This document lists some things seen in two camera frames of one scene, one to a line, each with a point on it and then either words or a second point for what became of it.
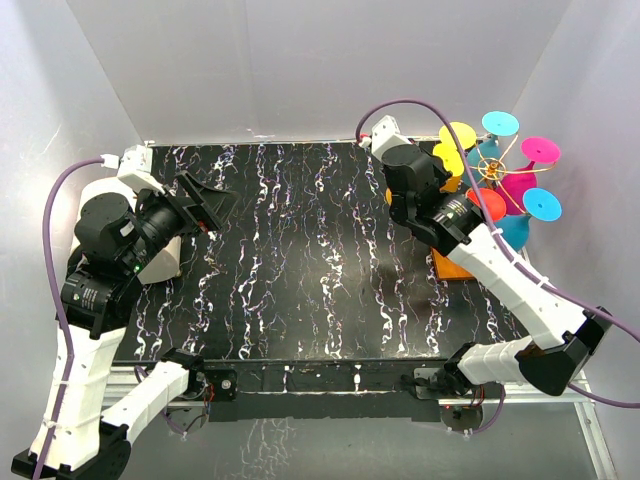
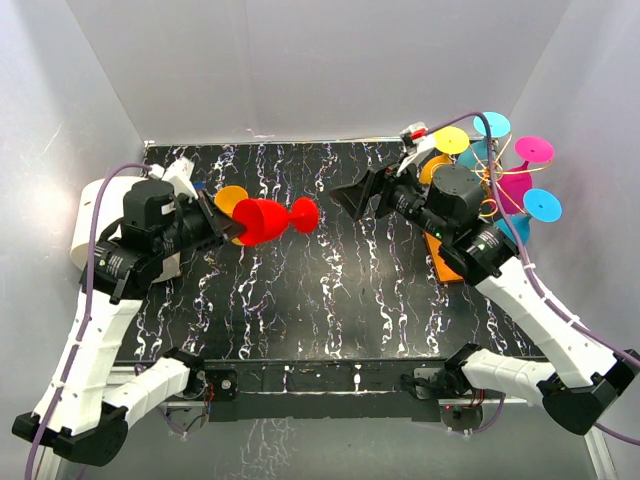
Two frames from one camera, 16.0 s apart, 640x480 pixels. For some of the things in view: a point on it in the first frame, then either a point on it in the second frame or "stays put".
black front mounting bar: [330, 388] stays put
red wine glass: [493, 202] -> [266, 220]
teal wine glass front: [537, 203] stays put
